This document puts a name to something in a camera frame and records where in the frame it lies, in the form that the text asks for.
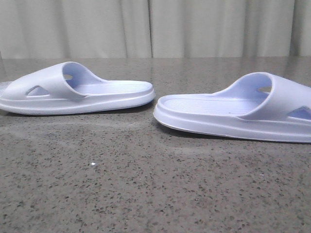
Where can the light blue slipper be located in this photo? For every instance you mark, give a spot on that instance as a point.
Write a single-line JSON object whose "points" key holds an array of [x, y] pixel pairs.
{"points": [[259, 106], [71, 88]]}

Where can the white pleated curtain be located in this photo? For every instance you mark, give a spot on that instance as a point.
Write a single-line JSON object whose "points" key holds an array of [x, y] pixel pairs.
{"points": [[154, 28]]}

